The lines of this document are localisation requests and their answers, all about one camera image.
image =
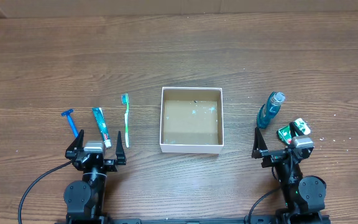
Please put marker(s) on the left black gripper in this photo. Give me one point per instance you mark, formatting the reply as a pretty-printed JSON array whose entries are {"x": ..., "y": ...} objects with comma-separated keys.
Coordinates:
[{"x": 93, "y": 157}]

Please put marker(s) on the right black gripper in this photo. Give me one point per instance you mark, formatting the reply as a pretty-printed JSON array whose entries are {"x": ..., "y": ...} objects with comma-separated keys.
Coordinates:
[{"x": 278, "y": 154}]

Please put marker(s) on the green white soap packet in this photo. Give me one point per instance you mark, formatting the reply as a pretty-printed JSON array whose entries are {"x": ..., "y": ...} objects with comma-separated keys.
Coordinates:
[{"x": 284, "y": 132}]

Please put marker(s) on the blue mouthwash bottle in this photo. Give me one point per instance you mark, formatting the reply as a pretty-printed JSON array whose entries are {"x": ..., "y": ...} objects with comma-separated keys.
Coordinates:
[{"x": 269, "y": 110}]

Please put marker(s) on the teal toothpaste tube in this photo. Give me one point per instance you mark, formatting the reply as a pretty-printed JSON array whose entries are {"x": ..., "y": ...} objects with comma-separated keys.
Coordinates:
[{"x": 99, "y": 117}]

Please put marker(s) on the blue disposable razor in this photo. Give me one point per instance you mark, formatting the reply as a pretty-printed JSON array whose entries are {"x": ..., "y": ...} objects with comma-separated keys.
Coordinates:
[{"x": 70, "y": 120}]

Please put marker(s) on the green white toothbrush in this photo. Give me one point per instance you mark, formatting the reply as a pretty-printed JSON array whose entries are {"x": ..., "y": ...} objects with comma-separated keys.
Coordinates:
[{"x": 125, "y": 101}]

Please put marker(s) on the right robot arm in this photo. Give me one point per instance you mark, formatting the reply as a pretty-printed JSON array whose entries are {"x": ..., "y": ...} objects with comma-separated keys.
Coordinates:
[{"x": 303, "y": 196}]

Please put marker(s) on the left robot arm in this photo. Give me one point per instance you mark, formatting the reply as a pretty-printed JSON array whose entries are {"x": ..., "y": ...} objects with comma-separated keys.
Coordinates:
[{"x": 85, "y": 198}]

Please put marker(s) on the white cardboard box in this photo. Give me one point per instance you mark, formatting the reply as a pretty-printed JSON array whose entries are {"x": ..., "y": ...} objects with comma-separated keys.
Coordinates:
[{"x": 191, "y": 120}]

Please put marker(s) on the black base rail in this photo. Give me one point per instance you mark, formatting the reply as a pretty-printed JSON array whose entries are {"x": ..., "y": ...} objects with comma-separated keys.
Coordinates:
[{"x": 191, "y": 221}]

